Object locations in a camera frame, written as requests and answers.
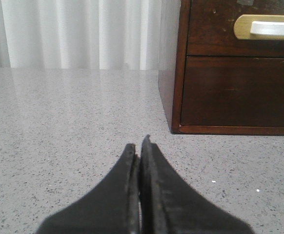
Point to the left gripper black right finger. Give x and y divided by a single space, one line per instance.
171 206

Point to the dark wooden drawer cabinet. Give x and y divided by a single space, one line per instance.
171 78

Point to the white drawer handle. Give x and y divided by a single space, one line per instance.
267 28

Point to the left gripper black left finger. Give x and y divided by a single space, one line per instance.
112 207

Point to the white curtain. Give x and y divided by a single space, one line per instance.
90 34

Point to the wooden drawer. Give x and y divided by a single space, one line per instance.
228 91
211 29

